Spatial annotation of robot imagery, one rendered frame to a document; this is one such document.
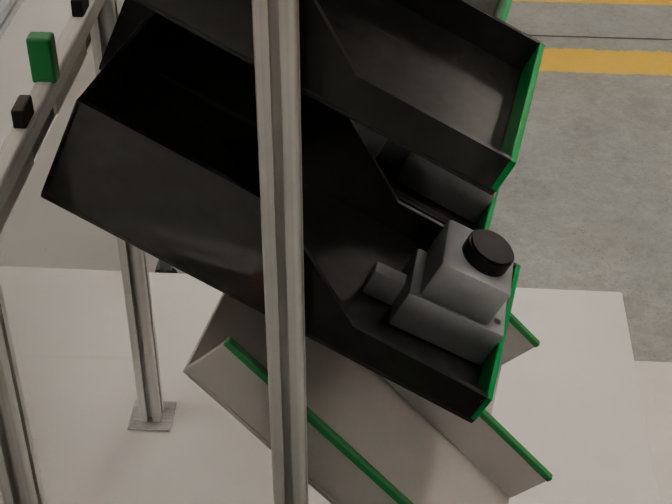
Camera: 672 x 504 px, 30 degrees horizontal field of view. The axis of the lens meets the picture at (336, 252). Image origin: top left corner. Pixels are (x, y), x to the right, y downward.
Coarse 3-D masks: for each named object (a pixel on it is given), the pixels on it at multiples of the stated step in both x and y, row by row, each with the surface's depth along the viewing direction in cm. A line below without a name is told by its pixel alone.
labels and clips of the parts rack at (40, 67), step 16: (80, 0) 87; (80, 16) 87; (32, 32) 79; (48, 32) 79; (32, 48) 79; (48, 48) 79; (32, 64) 79; (48, 64) 79; (80, 64) 91; (32, 80) 80; (48, 80) 80; (64, 96) 87; (16, 112) 75; (32, 112) 76; (32, 160) 80; (16, 192) 77; (0, 224) 74
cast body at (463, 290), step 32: (448, 224) 75; (416, 256) 76; (448, 256) 72; (480, 256) 72; (512, 256) 73; (384, 288) 76; (416, 288) 74; (448, 288) 73; (480, 288) 72; (416, 320) 75; (448, 320) 74; (480, 320) 74; (480, 352) 75
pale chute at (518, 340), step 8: (512, 320) 103; (512, 328) 104; (520, 328) 103; (512, 336) 104; (520, 336) 104; (528, 336) 104; (504, 344) 105; (512, 344) 105; (520, 344) 105; (528, 344) 104; (536, 344) 104; (504, 352) 105; (512, 352) 105; (520, 352) 105; (504, 360) 106; (496, 384) 104; (488, 408) 102
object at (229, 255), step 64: (128, 64) 75; (192, 64) 78; (128, 128) 66; (192, 128) 80; (256, 128) 80; (320, 128) 79; (64, 192) 70; (128, 192) 69; (192, 192) 68; (256, 192) 67; (320, 192) 81; (384, 192) 80; (192, 256) 71; (256, 256) 69; (320, 256) 77; (384, 256) 80; (320, 320) 71; (384, 320) 75; (448, 384) 72
